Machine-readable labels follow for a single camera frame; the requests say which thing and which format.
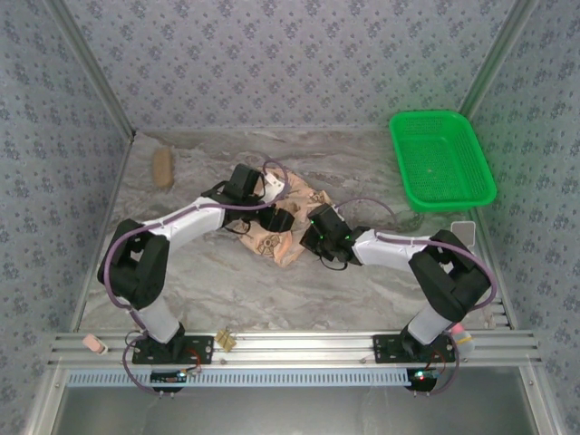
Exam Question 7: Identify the gold binder clips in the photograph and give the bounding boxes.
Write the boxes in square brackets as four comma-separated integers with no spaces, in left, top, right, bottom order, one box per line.
[215,328,239,351]

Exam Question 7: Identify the aluminium front rail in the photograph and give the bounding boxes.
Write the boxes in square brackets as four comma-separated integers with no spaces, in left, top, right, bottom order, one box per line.
[48,330,543,367]

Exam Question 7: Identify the white slotted cable duct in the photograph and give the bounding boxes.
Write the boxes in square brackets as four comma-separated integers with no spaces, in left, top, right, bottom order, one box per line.
[66,367,411,387]

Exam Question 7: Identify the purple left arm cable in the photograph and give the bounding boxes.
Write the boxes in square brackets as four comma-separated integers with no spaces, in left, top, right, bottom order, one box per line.
[101,159,291,318]

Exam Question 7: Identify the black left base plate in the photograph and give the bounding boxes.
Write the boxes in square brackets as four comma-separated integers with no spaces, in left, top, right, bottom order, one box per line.
[131,334,215,366]

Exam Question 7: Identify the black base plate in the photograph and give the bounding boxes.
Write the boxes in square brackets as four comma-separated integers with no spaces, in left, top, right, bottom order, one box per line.
[372,333,457,365]
[131,334,215,366]

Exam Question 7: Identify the white phone stand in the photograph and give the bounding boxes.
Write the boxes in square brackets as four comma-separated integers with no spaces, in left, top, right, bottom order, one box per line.
[450,220,476,248]

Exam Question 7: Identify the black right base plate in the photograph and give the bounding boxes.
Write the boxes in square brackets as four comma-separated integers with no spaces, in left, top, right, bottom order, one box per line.
[372,333,457,365]

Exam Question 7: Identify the tan oval brush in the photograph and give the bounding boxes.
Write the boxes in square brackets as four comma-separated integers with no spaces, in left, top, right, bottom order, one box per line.
[151,147,176,190]

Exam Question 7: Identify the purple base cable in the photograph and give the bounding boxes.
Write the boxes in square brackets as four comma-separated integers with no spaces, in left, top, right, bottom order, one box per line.
[122,333,182,400]
[425,348,461,396]

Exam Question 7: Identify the right circuit board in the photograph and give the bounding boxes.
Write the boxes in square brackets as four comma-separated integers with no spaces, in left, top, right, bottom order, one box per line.
[406,369,443,391]

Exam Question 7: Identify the peach printed t-shirt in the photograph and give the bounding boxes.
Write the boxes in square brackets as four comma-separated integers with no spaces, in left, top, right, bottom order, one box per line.
[237,169,334,269]

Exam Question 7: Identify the green plastic basket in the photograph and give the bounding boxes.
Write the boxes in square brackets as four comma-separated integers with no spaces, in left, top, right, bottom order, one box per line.
[388,110,498,213]

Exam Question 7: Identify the left circuit board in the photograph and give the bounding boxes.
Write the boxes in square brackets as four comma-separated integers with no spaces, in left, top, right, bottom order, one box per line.
[150,369,203,386]

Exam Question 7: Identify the circuit board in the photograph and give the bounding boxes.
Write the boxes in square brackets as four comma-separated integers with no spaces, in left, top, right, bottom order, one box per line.
[150,369,203,386]
[406,369,443,391]

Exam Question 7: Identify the pink toy microphone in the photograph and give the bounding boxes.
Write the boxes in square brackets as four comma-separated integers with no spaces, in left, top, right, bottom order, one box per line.
[451,322,475,360]

